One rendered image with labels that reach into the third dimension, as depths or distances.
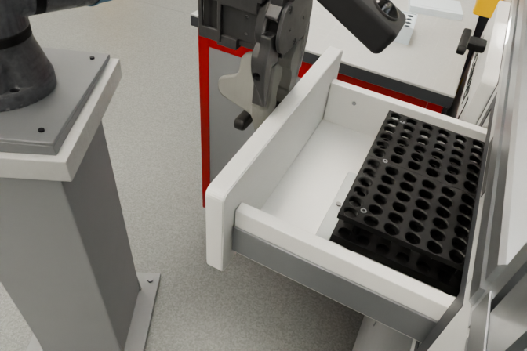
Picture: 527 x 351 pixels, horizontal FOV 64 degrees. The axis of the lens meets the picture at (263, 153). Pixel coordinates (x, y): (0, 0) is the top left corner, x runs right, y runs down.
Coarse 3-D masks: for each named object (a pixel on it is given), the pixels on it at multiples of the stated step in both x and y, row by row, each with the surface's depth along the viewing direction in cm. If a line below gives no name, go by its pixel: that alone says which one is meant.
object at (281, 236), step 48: (336, 96) 54; (384, 96) 51; (336, 144) 53; (288, 192) 46; (336, 192) 47; (240, 240) 38; (288, 240) 35; (336, 288) 36; (384, 288) 33; (432, 288) 32
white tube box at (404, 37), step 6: (402, 12) 95; (408, 12) 95; (408, 18) 93; (414, 18) 93; (408, 24) 91; (414, 24) 90; (402, 30) 90; (408, 30) 89; (402, 36) 91; (408, 36) 90; (402, 42) 91; (408, 42) 91
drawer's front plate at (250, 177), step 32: (320, 64) 49; (288, 96) 44; (320, 96) 51; (288, 128) 43; (256, 160) 37; (288, 160) 48; (224, 192) 33; (256, 192) 41; (224, 224) 36; (224, 256) 39
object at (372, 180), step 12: (384, 120) 47; (396, 120) 47; (384, 132) 45; (396, 132) 45; (384, 144) 44; (384, 156) 42; (360, 168) 41; (372, 168) 41; (360, 180) 40; (372, 180) 40; (348, 192) 38; (348, 204) 37; (360, 216) 36
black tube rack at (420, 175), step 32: (416, 128) 46; (384, 160) 42; (416, 160) 47; (448, 160) 43; (480, 160) 43; (384, 192) 43; (416, 192) 39; (448, 192) 40; (384, 224) 36; (416, 224) 37; (448, 224) 36; (384, 256) 37; (416, 256) 37; (448, 256) 34; (448, 288) 36
